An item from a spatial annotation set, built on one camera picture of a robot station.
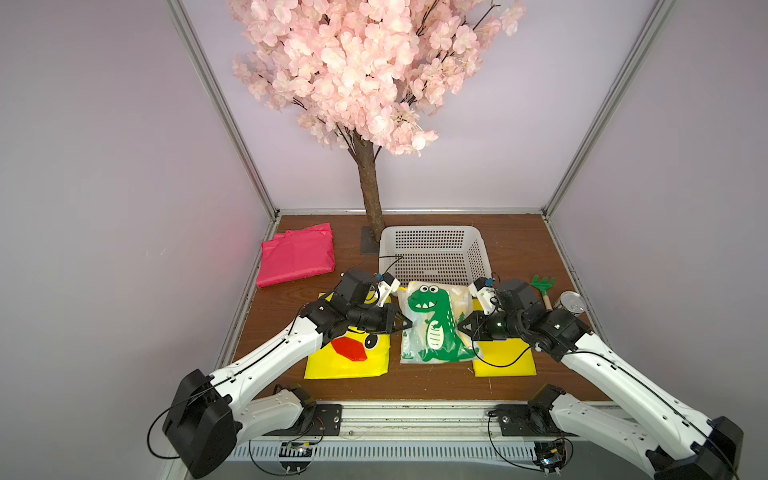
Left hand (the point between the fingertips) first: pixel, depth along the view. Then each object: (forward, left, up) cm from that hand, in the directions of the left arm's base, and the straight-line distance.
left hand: (414, 328), depth 71 cm
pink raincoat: (+32, +40, -14) cm, 54 cm away
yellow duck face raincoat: (-1, +17, -17) cm, 24 cm away
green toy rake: (+23, -45, -17) cm, 53 cm away
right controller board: (-23, -33, -21) cm, 45 cm away
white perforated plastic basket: (+36, -11, -17) cm, 41 cm away
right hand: (+2, -11, -1) cm, 11 cm away
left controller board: (-23, +29, -21) cm, 43 cm away
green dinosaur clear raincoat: (+5, -5, 0) cm, 7 cm away
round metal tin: (+14, -49, -13) cm, 53 cm away
